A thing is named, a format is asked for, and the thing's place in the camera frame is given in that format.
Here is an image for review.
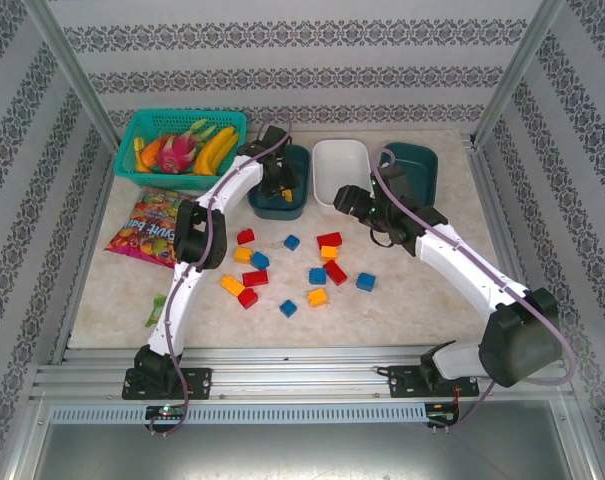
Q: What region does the aluminium frame post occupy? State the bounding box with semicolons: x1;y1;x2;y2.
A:
20;0;123;149
467;0;567;149

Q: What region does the orange toy fruit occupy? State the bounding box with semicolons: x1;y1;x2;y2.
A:
136;137;163;174

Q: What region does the small green snack packet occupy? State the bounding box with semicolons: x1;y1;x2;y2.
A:
145;294;168;329

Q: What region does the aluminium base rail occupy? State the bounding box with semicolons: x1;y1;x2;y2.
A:
29;344;581;404

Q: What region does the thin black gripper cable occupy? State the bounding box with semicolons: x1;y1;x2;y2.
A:
368;225;399;250

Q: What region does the long yellow lego brick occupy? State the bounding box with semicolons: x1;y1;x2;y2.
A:
219;273;247;298

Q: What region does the pink toy dragon fruit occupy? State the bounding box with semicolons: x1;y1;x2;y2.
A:
155;118;217;174

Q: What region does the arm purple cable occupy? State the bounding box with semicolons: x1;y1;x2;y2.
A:
370;149;578;434
149;110;294;439

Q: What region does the teal plastic mesh basket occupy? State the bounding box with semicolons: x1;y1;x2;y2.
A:
112;108;248;180

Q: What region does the dark teal plastic container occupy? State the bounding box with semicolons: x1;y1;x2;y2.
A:
379;142;439;209
246;143;312;221

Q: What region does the slotted metal strip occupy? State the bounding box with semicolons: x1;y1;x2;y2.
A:
48;403;429;426

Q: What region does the grey metal lower shelf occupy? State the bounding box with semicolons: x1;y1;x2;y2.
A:
11;399;598;480

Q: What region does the colourful fruit candy bag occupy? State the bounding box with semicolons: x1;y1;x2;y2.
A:
104;188;193;270

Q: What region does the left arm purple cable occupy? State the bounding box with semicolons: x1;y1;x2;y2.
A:
149;110;294;439

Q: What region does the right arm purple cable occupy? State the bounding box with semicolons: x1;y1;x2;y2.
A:
370;149;578;434

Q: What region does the white plastic container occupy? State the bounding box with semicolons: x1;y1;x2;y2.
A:
311;139;372;210

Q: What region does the yellow toy banana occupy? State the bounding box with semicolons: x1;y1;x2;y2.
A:
192;125;237;176
209;132;241;174

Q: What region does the aluminium side rail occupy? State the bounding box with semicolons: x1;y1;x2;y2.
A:
462;130;538;301
49;142;126;366

